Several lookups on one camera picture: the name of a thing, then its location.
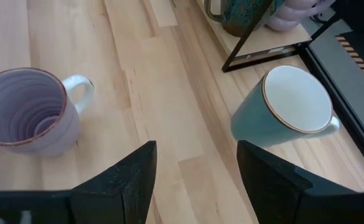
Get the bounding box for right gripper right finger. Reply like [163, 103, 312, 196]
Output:
[236, 140, 314, 224]

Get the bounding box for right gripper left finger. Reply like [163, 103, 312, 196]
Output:
[70, 141, 157, 224]

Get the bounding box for teal mug white interior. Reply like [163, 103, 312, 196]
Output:
[230, 65, 341, 149]

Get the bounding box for purple ribbed mug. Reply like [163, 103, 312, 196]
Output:
[0, 67, 95, 157]

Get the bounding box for lavender bubble-shaped mug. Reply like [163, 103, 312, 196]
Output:
[265, 0, 337, 33]

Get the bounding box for dark speckled teal-brown mug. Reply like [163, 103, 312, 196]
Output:
[203, 0, 278, 37]

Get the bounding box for wooden mug shelf black frame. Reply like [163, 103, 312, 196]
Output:
[195, 0, 341, 73]

